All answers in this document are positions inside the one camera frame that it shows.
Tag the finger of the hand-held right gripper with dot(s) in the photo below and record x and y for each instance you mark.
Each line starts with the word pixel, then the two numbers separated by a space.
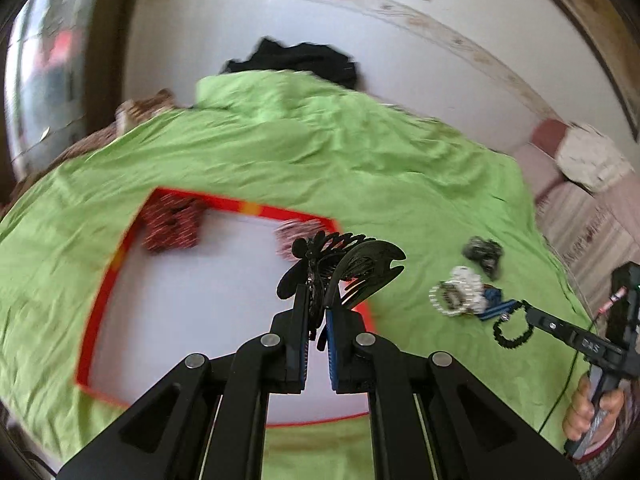
pixel 492 294
pixel 500 310

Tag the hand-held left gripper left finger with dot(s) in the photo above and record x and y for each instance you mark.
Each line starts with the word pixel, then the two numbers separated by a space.
pixel 302 355

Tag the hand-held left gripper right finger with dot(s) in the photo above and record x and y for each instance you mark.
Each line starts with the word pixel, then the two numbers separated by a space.
pixel 334 355

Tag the white dotted scrunchie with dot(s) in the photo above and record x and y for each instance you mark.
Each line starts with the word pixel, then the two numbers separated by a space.
pixel 467 280

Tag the black hair claw clip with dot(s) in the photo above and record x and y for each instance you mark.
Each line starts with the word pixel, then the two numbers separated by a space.
pixel 367 260

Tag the red-rimmed white box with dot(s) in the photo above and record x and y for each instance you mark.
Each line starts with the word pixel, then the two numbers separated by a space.
pixel 200 310

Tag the person's right hand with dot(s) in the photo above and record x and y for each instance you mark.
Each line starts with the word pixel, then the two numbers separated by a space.
pixel 580 410

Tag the dark grey scrunchie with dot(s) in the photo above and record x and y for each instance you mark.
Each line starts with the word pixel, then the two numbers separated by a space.
pixel 482 252

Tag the pink striped sofa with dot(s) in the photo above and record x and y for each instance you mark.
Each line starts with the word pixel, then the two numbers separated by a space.
pixel 590 230

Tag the pink plaid scrunchie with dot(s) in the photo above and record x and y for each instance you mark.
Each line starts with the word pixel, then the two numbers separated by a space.
pixel 295 235

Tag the cream printed cloth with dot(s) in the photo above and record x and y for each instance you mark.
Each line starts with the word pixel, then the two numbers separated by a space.
pixel 592 157

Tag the red dotted scrunchie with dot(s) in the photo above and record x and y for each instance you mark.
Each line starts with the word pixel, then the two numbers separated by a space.
pixel 170 227

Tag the green blanket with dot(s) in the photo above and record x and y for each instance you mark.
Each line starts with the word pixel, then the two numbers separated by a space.
pixel 300 145

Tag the brown crochet blanket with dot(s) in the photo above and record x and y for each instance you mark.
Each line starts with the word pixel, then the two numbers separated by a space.
pixel 135 112

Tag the black cloth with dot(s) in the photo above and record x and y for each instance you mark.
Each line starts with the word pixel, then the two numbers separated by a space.
pixel 305 60

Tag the patterned glass window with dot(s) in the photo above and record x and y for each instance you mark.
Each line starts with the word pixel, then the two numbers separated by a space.
pixel 55 60

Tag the wooden picture frame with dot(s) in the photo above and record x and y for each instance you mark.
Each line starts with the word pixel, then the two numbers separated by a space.
pixel 600 20

